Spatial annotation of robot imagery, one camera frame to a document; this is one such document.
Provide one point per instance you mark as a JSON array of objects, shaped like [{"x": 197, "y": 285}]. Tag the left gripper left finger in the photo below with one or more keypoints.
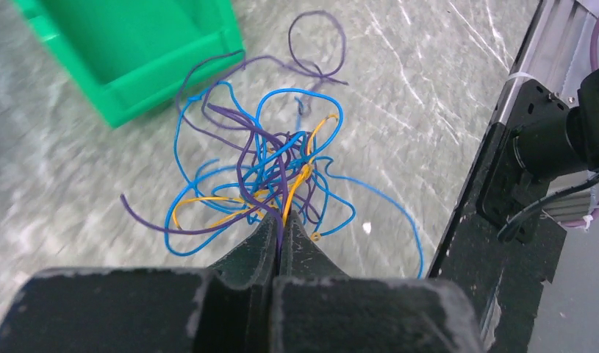
[{"x": 220, "y": 308}]

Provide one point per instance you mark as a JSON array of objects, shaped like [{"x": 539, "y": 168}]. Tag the green plastic bin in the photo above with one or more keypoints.
[{"x": 128, "y": 57}]

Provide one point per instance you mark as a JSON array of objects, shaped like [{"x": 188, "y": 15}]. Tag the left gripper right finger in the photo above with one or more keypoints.
[{"x": 316, "y": 307}]

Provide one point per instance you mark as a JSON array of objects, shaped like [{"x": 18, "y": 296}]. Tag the aluminium frame rail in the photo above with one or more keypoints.
[{"x": 555, "y": 52}]

